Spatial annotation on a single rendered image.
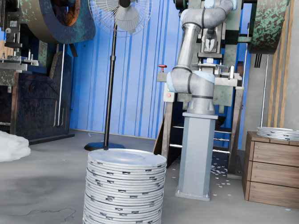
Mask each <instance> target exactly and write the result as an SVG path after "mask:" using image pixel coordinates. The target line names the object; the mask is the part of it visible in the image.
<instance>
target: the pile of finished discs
mask: <svg viewBox="0 0 299 224"><path fill-rule="evenodd" d="M257 135H260V136H264V137H269V138H275V139H282V140H292V141H299V130H297V131H293V130H292V129H284V128H271V127H262V128H260V127H258V130H257Z"/></svg>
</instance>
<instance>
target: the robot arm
mask: <svg viewBox="0 0 299 224"><path fill-rule="evenodd" d="M237 6H238V1H237V0H205V1H204V7H205V8H200V9H192V8H190V9H186V10H184V11H183V12H182V14H181V18H180V26H181V28H182V31H183V36H182V41H181V46H180V50H179V54H178V59H177V63H176V66H175V67H173V69H172V72H168V74H167V78H166V82H167V87H168V90H169V91H170V92H175V93H185V94H192V99H191V102H190V104H189V107H188V109H187V113H193V114H202V115H215V109H214V104H213V95H214V84H215V76H214V75H213V74H211V73H207V72H201V71H194V73H192V70H191V69H190V68H191V64H192V59H193V55H194V49H195V45H196V40H197V36H198V34H199V33H200V32H201V29H207V31H206V34H205V36H204V42H205V45H206V48H207V50H208V52H210V51H211V50H212V48H213V46H214V44H215V42H216V40H217V35H216V31H215V30H214V28H215V27H216V26H218V25H220V24H221V23H222V22H223V21H224V20H225V19H226V16H227V14H228V13H229V12H230V11H231V10H232V11H233V10H236V9H237ZM209 40H211V41H209ZM209 42H210V43H211V45H210V48H209Z"/></svg>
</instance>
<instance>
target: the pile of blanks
mask: <svg viewBox="0 0 299 224"><path fill-rule="evenodd" d="M88 159H89V160H88V166H87V168H86V171H87V177H86V178H85V179H86V190H85V201H84V211H83V212H84V213H83V224H161V216H162V202H163V196H164V186H165V185H164V183H165V173H166V167H167V163H165V164H163V165H160V166H155V167H154V166H153V167H123V166H115V165H110V164H104V163H100V162H97V161H95V160H92V159H90V158H89V157H88Z"/></svg>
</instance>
